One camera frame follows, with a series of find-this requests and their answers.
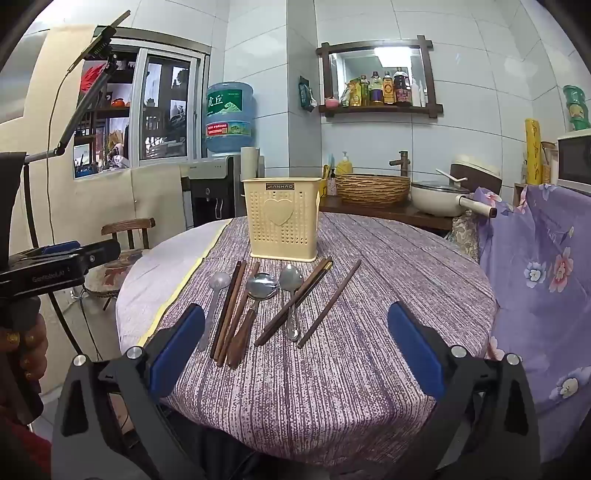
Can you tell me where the woven pattern wash basin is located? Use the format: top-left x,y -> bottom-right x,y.
335,174 -> 411,206

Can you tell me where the blue water jug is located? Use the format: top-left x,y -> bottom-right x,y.
204,82 -> 256,155

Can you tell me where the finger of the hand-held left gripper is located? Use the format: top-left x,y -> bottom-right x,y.
9,239 -> 122,274

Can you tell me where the person's left hand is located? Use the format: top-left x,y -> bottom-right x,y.
0,314 -> 49,384

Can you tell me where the translucent plastic spoon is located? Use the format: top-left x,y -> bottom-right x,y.
198,272 -> 232,352

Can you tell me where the all metal spoon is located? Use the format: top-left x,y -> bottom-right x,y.
278,264 -> 305,342

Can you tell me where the green hanging packet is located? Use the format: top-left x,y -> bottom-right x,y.
298,76 -> 317,112

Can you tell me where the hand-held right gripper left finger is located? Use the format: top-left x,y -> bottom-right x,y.
52,303 -> 206,480

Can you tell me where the wooden chair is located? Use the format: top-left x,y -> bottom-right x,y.
83,218 -> 156,310

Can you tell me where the white cloth with yellow edge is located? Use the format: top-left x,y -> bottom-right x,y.
115,218 -> 234,356

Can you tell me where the white water dispenser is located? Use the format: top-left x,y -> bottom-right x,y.
180,154 -> 243,229

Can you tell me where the white paper roll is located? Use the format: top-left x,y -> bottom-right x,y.
240,147 -> 265,182

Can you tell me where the cream and brown board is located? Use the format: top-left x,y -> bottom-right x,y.
450,154 -> 503,195

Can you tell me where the phone on stand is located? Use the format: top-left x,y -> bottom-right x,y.
67,10 -> 131,75

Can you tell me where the person's left forearm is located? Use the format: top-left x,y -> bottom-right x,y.
0,383 -> 53,480

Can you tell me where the yellow seasoning packet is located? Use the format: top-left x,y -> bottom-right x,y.
341,78 -> 363,108

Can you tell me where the white microwave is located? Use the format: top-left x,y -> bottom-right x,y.
556,130 -> 591,195

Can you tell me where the cream plastic utensil holder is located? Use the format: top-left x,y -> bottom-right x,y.
242,176 -> 322,260

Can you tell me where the dark soy sauce bottle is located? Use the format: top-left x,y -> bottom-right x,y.
393,67 -> 413,106

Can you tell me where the wooden handled metal spoon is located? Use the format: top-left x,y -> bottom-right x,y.
226,273 -> 280,369

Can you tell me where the wooden framed mirror shelf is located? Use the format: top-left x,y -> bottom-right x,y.
316,36 -> 444,120

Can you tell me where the black chopstick with gold band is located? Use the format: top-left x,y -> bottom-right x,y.
259,259 -> 334,344

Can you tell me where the paisley cloth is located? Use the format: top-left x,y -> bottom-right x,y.
450,215 -> 481,261

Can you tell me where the floral chair cushion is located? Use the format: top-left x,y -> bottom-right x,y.
85,249 -> 144,294

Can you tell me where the purple striped tablecloth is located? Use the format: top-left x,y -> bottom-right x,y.
139,213 -> 498,462

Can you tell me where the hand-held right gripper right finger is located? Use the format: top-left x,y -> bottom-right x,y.
387,302 -> 542,480

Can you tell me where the sliding window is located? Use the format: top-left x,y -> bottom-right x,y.
71,39 -> 211,178

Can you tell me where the brown wooden counter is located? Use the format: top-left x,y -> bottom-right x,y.
318,194 -> 455,232

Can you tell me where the cream pan with lid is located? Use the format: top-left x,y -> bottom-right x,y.
410,181 -> 498,219

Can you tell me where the yellow roll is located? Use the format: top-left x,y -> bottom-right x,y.
523,119 -> 542,186

